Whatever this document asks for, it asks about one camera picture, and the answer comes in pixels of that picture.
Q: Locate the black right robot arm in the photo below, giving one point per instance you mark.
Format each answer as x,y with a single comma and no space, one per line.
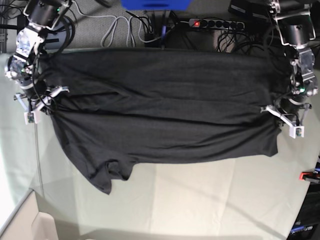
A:
43,16

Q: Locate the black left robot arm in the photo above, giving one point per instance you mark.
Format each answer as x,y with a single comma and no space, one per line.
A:
292,19

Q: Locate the red black clamp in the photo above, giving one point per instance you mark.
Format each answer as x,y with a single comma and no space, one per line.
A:
163,36
312,176

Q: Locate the beige plastic bin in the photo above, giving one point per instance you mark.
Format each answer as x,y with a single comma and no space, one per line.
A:
27,222

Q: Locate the light green table cloth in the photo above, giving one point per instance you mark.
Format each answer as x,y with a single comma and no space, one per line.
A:
245,198

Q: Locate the red black clamp right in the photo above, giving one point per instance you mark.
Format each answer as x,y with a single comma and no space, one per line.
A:
312,176

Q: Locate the round dark stand base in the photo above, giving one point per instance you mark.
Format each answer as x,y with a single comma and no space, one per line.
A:
56,38

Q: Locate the red black clamp middle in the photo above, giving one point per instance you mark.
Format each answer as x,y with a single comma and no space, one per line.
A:
163,36

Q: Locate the dark grey t-shirt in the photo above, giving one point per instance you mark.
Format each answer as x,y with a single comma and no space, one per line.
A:
131,106

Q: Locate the black power strip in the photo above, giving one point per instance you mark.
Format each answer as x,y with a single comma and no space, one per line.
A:
216,24

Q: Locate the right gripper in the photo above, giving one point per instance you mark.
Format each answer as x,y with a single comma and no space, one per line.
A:
34,90

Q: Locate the blue plastic box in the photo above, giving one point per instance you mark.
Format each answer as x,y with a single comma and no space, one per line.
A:
180,5

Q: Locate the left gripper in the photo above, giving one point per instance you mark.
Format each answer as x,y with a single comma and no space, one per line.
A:
290,105

